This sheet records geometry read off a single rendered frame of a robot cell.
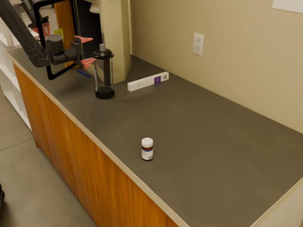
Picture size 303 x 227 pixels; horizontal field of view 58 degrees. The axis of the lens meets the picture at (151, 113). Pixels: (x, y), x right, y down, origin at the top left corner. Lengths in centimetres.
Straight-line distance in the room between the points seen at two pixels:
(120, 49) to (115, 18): 17
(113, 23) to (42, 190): 143
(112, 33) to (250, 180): 98
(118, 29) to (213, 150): 81
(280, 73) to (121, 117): 73
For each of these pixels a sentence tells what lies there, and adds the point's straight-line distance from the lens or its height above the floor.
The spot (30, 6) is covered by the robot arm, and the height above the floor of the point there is 136.
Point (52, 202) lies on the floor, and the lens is 224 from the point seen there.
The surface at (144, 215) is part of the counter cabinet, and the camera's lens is 115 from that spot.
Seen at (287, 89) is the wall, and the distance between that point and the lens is 132.
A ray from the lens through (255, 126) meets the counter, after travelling 129.
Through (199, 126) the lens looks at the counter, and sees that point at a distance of 122.
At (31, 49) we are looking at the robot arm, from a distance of 124.
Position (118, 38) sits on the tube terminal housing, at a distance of 153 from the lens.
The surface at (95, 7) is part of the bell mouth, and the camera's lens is 156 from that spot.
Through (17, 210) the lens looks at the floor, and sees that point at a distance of 229.
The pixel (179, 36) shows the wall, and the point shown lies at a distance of 166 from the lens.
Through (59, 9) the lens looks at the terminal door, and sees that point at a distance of 162.
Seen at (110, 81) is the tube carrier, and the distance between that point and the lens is 141.
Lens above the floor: 162
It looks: 32 degrees down
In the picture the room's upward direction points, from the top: straight up
